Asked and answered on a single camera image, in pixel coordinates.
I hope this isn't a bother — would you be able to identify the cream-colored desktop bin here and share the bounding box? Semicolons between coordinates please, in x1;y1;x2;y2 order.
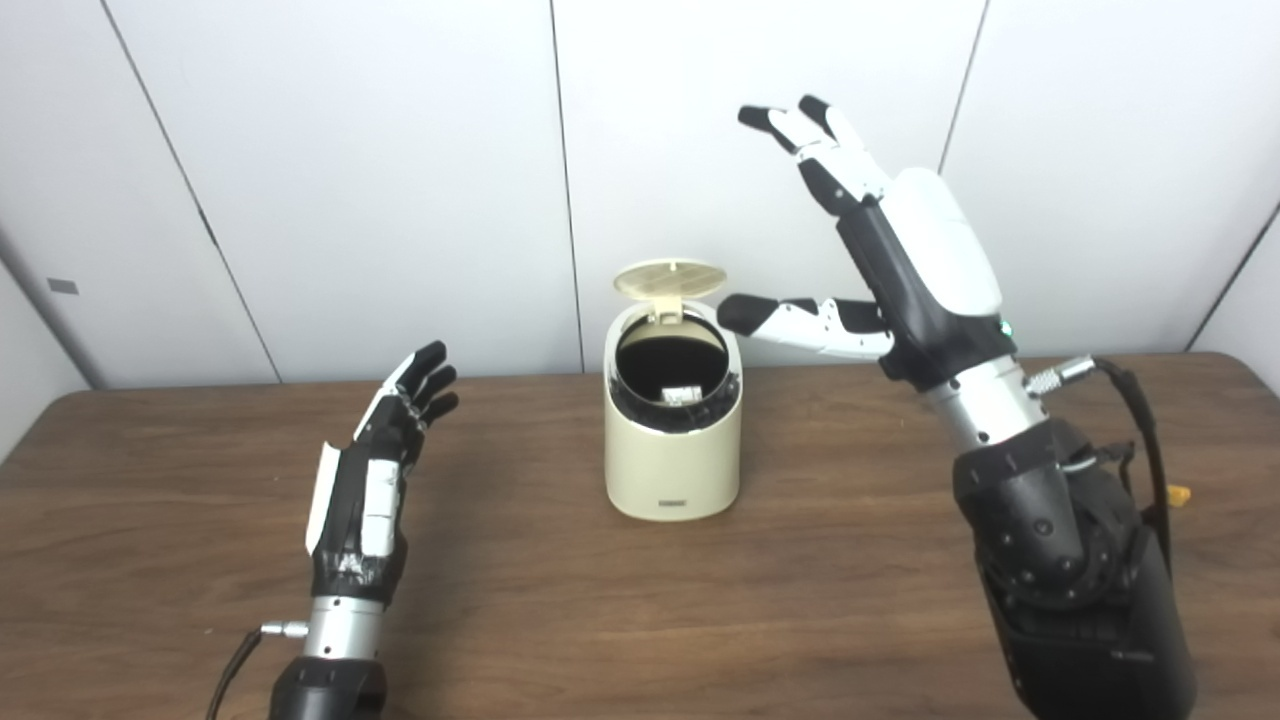
603;298;744;522

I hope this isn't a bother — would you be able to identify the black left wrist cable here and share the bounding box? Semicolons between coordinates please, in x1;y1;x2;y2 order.
205;620;311;720

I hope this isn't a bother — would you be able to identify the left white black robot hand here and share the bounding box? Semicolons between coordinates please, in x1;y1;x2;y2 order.
305;341;461;603

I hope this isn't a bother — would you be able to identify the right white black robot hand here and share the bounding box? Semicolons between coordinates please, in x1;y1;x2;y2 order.
717;95;1019;393

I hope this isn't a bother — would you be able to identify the black bin liner bag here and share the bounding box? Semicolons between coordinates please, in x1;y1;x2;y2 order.
611;316;740;434

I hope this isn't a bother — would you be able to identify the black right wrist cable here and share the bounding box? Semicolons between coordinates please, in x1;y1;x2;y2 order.
1025;357;1174;573

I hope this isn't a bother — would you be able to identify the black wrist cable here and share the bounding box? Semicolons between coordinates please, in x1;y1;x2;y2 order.
205;620;311;720
1025;357;1174;573

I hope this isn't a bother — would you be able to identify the round cream bin lid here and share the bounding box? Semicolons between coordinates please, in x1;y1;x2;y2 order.
612;259;728;324

